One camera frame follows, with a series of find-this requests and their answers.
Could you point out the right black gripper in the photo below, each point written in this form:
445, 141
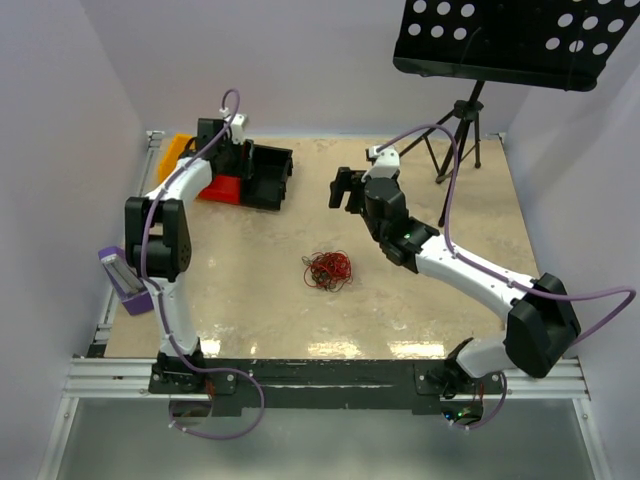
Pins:
346, 180

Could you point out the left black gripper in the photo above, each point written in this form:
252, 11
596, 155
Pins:
245, 153

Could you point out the black plastic bin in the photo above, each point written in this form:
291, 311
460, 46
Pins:
265, 189

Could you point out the red plastic bin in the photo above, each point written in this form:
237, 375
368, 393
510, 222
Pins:
223, 189

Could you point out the yellow plastic bin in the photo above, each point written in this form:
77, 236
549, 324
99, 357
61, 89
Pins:
171, 155

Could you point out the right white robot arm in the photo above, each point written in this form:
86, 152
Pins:
540, 324

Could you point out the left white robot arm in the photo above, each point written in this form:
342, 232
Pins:
158, 246

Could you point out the purple box with metal insert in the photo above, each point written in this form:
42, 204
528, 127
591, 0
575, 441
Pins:
130, 290

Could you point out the black music stand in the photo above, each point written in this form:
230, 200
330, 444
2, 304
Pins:
572, 54

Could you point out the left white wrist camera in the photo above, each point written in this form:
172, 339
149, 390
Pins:
237, 125

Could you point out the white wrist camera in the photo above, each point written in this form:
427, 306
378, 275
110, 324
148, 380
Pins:
237, 125
384, 162

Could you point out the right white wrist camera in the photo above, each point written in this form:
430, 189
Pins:
384, 162

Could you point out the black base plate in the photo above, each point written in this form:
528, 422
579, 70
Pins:
417, 386

